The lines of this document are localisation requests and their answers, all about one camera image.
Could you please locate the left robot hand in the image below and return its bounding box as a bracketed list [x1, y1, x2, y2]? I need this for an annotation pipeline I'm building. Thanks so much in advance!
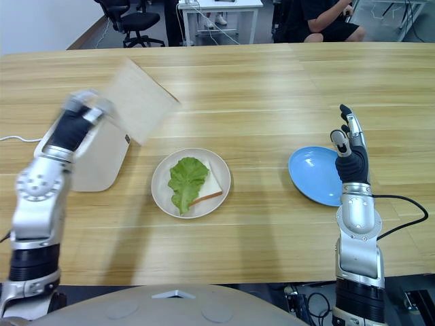
[48, 89, 116, 155]

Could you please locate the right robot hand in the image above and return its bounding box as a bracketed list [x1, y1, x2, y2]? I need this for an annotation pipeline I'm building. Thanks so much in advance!
[330, 104, 371, 185]

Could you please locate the bread slice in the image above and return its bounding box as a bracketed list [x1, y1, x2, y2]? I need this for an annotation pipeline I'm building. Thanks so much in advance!
[105, 56, 181, 146]
[189, 160, 224, 206]

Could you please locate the blue plate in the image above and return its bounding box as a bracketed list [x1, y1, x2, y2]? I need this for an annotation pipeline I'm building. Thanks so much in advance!
[288, 146, 343, 207]

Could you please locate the cream toaster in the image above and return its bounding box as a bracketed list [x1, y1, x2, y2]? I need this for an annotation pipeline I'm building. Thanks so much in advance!
[33, 117, 132, 193]

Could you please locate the black office chair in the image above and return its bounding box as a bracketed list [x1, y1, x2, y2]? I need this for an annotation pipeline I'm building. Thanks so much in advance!
[94, 0, 167, 48]

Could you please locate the green lettuce leaf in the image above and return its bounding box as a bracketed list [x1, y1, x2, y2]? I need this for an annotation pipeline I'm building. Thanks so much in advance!
[167, 156, 210, 216]

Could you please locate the cream plate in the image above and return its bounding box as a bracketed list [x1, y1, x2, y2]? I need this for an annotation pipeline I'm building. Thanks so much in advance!
[151, 147, 232, 219]

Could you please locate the person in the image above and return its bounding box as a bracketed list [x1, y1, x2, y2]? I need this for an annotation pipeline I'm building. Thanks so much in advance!
[291, 0, 366, 43]
[200, 12, 228, 29]

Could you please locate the robot body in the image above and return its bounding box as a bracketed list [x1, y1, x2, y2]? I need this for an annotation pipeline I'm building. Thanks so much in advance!
[25, 283, 310, 326]

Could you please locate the white cord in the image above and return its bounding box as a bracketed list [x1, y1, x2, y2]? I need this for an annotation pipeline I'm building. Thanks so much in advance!
[0, 135, 42, 143]

